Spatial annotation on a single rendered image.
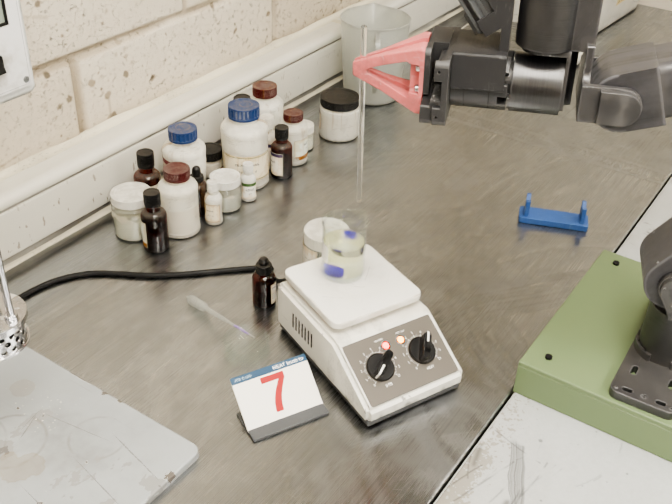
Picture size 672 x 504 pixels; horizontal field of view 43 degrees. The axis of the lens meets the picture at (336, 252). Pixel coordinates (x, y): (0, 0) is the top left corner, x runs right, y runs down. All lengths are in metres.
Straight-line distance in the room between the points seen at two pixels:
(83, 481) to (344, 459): 0.26
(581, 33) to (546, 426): 0.42
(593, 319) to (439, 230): 0.30
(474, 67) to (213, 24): 0.69
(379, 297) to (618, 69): 0.35
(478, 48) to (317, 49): 0.81
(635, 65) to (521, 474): 0.42
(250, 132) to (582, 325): 0.55
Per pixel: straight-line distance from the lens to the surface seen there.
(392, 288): 0.99
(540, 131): 1.58
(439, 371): 0.97
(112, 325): 1.09
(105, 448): 0.93
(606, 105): 0.82
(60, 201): 1.23
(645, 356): 1.01
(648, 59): 0.85
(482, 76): 0.83
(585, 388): 0.97
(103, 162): 1.26
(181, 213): 1.20
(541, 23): 0.82
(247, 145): 1.29
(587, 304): 1.09
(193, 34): 1.40
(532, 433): 0.97
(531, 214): 1.31
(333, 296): 0.97
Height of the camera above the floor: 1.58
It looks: 35 degrees down
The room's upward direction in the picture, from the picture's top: 2 degrees clockwise
